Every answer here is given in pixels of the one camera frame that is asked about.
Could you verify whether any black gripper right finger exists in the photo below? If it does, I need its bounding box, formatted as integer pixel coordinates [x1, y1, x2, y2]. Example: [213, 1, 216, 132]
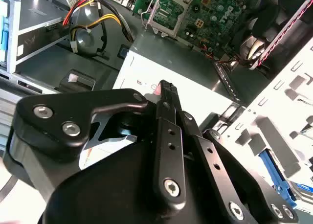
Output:
[171, 83, 300, 224]

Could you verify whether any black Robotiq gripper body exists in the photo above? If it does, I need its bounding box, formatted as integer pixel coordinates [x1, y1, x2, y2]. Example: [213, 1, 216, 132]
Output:
[3, 133, 232, 224]

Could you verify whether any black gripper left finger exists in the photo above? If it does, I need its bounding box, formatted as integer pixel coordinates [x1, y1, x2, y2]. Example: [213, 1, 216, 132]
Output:
[13, 80, 188, 209]

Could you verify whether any hard disk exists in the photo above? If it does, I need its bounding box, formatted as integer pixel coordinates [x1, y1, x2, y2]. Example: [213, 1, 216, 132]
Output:
[258, 148, 313, 211]

